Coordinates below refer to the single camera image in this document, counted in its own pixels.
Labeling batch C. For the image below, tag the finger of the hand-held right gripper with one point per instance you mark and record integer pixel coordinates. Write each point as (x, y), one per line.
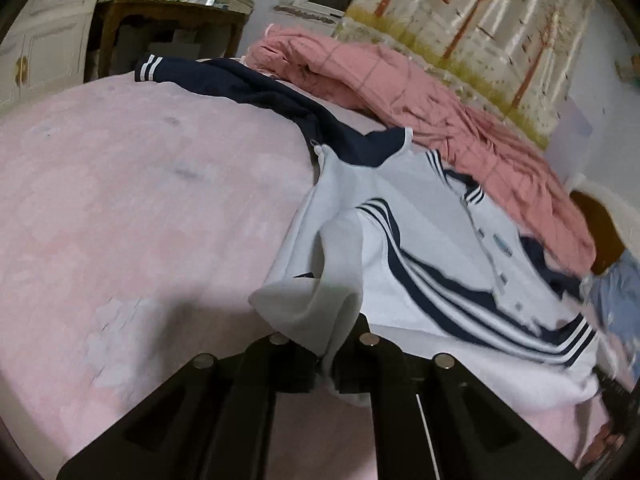
(611, 392)

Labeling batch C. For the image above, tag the tree print wall mural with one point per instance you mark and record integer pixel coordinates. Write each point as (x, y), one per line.
(475, 20)

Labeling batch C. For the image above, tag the wooden side table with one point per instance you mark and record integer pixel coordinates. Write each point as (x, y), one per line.
(150, 15)

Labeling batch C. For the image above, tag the brown headboard with white trim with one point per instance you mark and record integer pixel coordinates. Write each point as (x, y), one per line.
(597, 220)

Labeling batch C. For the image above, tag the white and navy striped jacket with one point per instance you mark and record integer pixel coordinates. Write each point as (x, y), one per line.
(425, 270)

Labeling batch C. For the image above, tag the blue cloth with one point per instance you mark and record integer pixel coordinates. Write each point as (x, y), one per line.
(617, 300)

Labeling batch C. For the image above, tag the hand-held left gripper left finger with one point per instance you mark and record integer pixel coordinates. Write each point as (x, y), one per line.
(295, 372)

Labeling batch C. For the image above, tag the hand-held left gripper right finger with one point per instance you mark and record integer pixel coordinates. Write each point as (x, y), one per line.
(372, 360)

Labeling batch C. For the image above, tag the pink plaid quilt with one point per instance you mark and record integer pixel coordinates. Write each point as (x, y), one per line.
(400, 90)

